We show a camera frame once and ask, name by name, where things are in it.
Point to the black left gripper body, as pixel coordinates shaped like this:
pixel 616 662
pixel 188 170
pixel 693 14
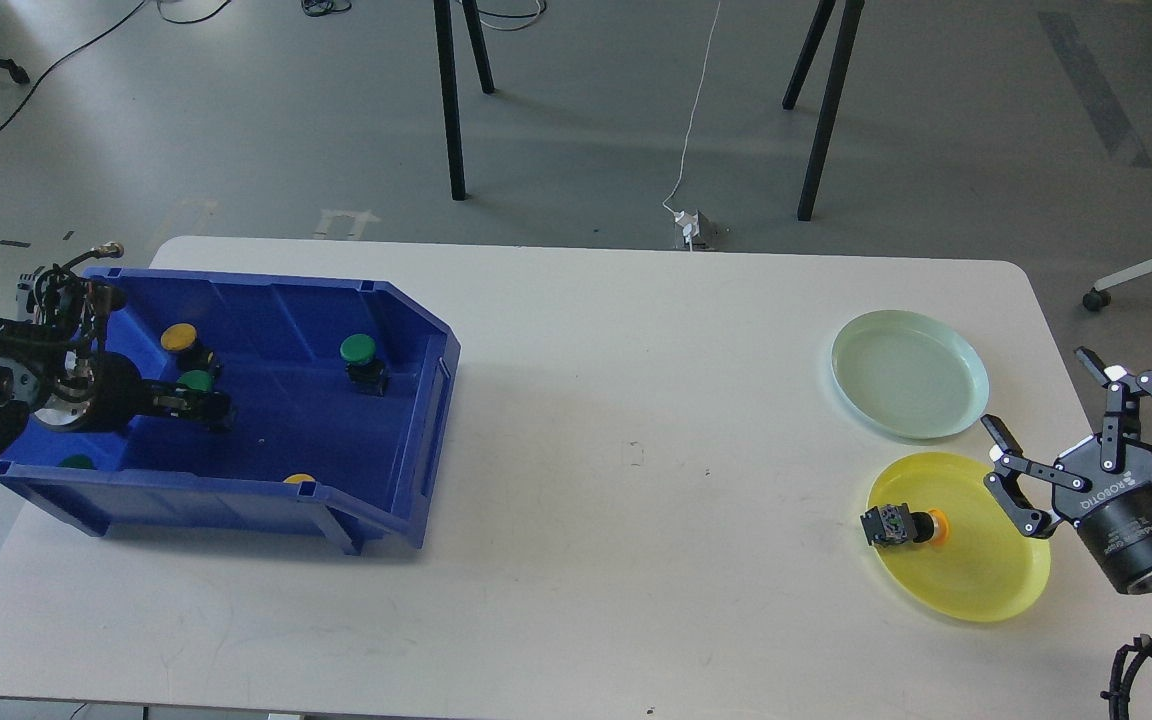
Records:
pixel 119 393

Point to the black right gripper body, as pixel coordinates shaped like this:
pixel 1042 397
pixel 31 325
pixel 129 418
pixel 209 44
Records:
pixel 1113 519

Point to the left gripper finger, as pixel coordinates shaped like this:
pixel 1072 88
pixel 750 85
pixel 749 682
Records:
pixel 212 412
pixel 190 386

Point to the yellow push button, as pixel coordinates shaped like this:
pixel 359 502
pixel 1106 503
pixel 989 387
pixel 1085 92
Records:
pixel 893 524

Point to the green push button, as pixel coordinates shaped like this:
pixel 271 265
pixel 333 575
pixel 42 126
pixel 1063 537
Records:
pixel 364 368
pixel 202 401

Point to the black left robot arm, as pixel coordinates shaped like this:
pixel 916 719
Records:
pixel 56 366

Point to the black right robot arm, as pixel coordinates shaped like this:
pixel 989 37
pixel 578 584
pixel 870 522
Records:
pixel 1024 489

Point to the yellow button back left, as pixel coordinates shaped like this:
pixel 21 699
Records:
pixel 183 342

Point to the green button bin corner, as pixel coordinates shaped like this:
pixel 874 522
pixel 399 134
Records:
pixel 77 461

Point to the yellow plate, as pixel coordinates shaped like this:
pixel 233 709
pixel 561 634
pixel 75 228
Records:
pixel 977 567

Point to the pale green plate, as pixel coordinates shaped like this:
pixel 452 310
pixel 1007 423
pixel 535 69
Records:
pixel 908 375

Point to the blue plastic bin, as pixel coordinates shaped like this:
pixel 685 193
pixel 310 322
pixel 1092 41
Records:
pixel 278 338

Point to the white power adapter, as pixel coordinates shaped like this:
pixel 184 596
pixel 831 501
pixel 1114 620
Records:
pixel 694 231

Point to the black tripod legs left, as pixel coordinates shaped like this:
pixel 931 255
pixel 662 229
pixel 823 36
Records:
pixel 444 42

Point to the black tripod legs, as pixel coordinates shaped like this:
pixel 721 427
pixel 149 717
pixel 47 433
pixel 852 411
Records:
pixel 832 95
pixel 444 42

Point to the black tripod legs right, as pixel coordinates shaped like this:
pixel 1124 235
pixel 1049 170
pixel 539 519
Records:
pixel 832 95

